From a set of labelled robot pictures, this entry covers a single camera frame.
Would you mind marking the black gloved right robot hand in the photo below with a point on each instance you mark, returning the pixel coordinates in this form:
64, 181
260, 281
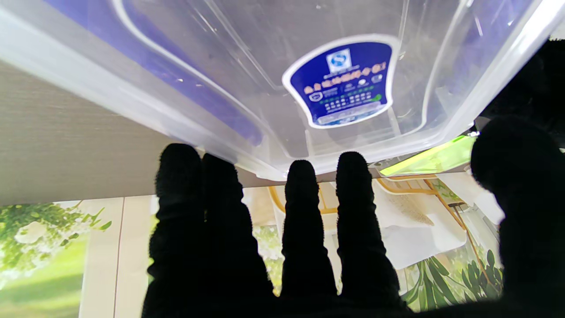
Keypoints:
247, 265

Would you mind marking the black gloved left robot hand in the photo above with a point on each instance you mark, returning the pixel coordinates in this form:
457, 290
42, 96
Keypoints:
529, 88

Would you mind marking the clear lid with green sticker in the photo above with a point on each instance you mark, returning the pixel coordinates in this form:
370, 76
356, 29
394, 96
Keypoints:
432, 161

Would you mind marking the clear container with blue clips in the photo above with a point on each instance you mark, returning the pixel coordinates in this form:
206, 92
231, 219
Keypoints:
132, 79

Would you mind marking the printed sunroom backdrop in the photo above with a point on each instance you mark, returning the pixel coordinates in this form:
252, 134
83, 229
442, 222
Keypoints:
66, 247

